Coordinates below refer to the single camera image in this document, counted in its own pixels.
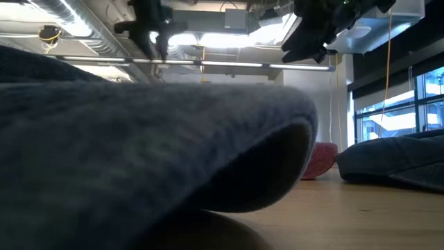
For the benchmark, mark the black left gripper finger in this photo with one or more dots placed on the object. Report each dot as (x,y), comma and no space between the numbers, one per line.
(163,38)
(144,38)

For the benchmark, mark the large dark blue hat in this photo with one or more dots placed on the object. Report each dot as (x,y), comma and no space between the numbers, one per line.
(121,149)

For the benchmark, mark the pink knit hat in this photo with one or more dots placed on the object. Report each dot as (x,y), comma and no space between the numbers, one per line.
(320,158)

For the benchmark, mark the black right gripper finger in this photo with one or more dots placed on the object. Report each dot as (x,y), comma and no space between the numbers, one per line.
(320,55)
(301,48)

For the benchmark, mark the white ceiling air unit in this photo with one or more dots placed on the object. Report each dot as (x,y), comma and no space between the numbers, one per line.
(381,31)

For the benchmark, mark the large window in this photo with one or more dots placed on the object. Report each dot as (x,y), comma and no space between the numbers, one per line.
(399,118)

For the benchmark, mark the silver ventilation duct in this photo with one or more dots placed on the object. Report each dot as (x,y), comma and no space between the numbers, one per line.
(69,21)

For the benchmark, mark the long linear ceiling light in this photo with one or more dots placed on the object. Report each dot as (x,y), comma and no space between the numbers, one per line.
(229,64)

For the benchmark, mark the black ceiling device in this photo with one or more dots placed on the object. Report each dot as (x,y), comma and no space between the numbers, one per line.
(50,34)

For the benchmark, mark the grey ceiling box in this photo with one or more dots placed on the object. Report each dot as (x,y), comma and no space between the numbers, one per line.
(236,19)

